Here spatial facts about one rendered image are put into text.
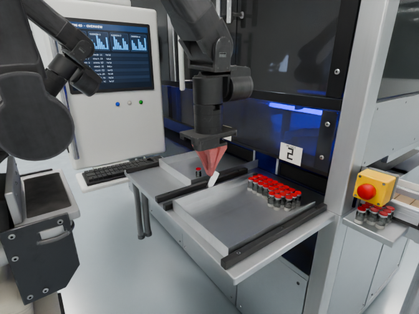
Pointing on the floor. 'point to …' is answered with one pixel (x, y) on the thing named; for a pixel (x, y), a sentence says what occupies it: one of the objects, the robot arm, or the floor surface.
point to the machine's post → (350, 142)
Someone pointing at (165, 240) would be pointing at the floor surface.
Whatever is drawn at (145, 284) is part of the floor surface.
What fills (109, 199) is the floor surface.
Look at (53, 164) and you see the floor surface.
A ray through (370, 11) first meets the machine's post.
